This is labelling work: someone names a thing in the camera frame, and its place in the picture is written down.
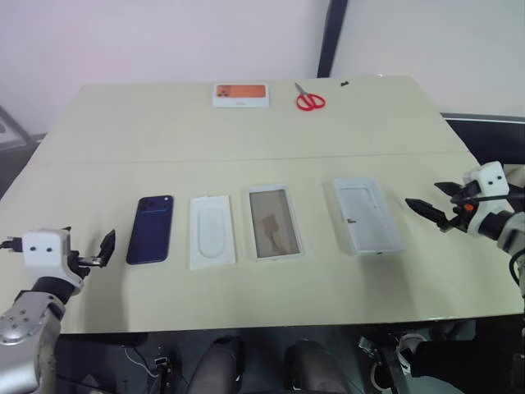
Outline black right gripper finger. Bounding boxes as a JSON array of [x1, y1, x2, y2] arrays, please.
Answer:
[[434, 181, 465, 198], [404, 197, 447, 231]]

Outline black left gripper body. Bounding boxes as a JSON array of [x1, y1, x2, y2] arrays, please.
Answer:
[[65, 248, 104, 282]]

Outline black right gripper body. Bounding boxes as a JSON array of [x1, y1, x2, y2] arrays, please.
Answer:
[[437, 183, 482, 234]]

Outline dark blue smartphone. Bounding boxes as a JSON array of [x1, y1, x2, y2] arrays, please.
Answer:
[[125, 194, 176, 267]]

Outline white phone box lid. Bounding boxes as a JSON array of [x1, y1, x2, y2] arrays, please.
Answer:
[[332, 176, 408, 258]]

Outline white tray with brown card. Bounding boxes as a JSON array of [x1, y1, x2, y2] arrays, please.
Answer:
[[245, 184, 306, 263]]

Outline white box with orange print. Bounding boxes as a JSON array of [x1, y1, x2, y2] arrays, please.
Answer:
[[211, 82, 273, 109]]

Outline black glossy furniture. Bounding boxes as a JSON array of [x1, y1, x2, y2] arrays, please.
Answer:
[[440, 109, 525, 166]]

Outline white moulded insert tray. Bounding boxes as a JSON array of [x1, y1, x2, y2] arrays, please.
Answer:
[[188, 194, 240, 271]]

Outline grey metal rack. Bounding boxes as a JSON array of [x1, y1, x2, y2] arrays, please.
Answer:
[[0, 103, 36, 153]]

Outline dark rounded shape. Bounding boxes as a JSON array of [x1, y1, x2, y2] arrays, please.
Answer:
[[195, 334, 244, 394], [284, 338, 350, 394]]

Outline black upright pole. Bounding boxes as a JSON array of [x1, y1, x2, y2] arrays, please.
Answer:
[[316, 0, 350, 78]]

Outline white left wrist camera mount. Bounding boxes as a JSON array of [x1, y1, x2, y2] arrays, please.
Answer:
[[22, 228, 85, 295]]

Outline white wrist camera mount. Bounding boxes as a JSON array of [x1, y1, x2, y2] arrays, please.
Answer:
[[22, 228, 85, 295], [462, 161, 512, 237]]

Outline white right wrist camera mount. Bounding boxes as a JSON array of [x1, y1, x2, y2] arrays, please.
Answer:
[[462, 161, 512, 237]]

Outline thin white cable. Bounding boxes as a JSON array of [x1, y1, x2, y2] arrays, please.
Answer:
[[124, 347, 166, 379]]

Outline red handled scissors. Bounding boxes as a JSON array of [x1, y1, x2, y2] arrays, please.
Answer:
[[294, 81, 327, 112]]

